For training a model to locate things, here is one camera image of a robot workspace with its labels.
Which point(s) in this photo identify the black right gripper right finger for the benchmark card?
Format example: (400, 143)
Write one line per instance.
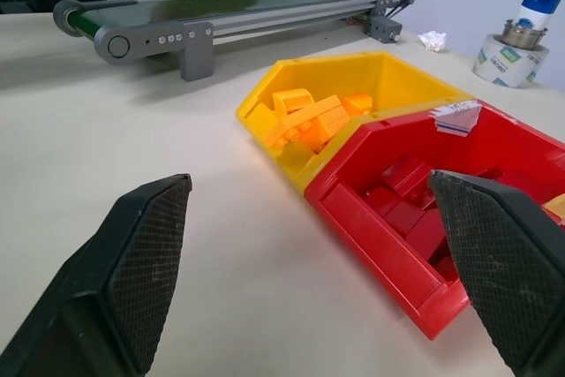
(507, 262)

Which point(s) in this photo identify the yellow arch block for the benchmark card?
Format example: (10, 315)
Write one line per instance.
(291, 101)

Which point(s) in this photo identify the grey green conveyor belt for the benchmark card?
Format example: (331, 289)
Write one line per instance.
(247, 10)

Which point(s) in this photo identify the white printed tape roll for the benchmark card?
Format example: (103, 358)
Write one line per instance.
(499, 65)

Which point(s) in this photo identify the yellow plastic bin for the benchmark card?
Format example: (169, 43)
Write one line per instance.
(397, 74)

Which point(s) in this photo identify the orange yellow block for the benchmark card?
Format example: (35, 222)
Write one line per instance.
(555, 211)

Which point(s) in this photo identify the yellow stepped block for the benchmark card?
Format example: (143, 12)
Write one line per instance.
(329, 127)

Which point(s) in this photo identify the crumpled white paper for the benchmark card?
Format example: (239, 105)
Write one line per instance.
(432, 40)

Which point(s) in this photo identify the yellow flat plank block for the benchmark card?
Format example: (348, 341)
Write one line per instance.
(304, 118)

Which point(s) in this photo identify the yellow cube block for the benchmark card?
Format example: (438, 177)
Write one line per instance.
(358, 105)

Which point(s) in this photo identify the red plastic bin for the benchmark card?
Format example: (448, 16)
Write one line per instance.
(375, 240)

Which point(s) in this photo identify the red rectangular block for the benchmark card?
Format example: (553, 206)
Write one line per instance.
(406, 176)

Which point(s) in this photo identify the red cube block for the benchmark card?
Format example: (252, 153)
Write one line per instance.
(404, 216)

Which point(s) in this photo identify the white torn label sticker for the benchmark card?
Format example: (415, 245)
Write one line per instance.
(457, 118)

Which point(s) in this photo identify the red long block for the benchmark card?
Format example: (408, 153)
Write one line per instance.
(426, 236)

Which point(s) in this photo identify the white bottle blue cap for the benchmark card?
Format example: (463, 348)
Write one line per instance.
(536, 8)

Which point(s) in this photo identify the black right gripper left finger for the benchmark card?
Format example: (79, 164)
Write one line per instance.
(110, 271)

